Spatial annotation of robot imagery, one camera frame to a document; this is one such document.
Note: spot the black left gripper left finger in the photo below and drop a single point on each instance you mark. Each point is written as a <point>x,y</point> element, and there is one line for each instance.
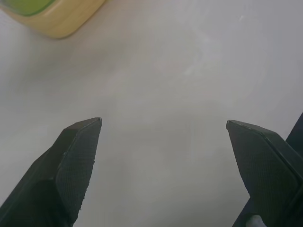
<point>71,170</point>

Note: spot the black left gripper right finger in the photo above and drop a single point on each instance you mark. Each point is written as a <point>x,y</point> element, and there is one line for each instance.
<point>265,165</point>

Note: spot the green bowl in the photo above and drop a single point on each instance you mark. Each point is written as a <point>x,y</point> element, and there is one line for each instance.
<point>26,6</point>

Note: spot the wooden tray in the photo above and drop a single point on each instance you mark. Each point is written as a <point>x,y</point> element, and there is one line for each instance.
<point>64,20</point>

